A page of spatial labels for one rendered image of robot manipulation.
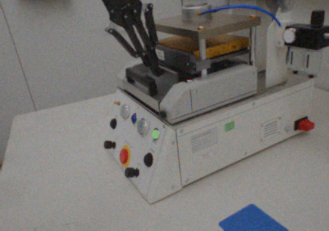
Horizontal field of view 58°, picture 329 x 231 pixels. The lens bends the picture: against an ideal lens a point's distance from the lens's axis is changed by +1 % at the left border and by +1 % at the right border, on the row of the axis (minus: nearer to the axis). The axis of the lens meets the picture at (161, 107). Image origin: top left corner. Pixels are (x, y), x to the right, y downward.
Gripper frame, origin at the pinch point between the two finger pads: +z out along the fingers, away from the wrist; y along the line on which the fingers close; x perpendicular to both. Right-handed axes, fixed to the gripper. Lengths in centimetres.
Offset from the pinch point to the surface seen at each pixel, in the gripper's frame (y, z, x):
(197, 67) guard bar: -4.4, 0.9, 13.8
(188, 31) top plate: -7.9, -5.8, 9.7
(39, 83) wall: 31, 30, -149
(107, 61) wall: -17, 41, -142
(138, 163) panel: 17.7, 16.9, 7.6
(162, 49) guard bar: -4.8, -1.1, -1.4
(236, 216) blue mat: 8.7, 26.0, 30.5
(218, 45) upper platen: -13.8, 1.3, 10.1
